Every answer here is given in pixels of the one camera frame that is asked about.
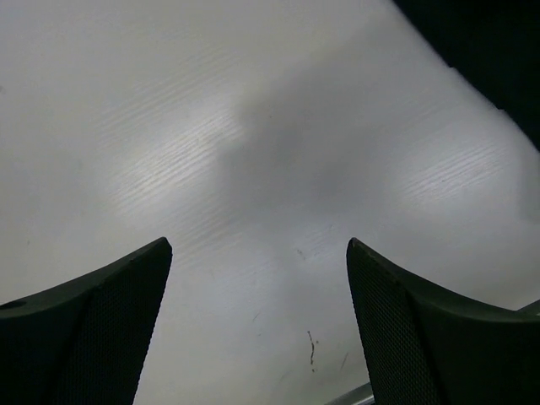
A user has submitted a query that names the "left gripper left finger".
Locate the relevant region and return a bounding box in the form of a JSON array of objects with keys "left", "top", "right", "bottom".
[{"left": 1, "top": 237, "right": 172, "bottom": 404}]

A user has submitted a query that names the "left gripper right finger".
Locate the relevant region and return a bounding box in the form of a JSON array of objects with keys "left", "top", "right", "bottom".
[{"left": 346, "top": 238, "right": 539, "bottom": 404}]

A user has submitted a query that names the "black skirt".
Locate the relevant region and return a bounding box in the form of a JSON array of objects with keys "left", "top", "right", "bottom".
[{"left": 396, "top": 0, "right": 539, "bottom": 146}]

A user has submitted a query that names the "aluminium table edge rail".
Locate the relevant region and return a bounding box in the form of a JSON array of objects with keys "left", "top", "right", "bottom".
[{"left": 326, "top": 382, "right": 375, "bottom": 405}]

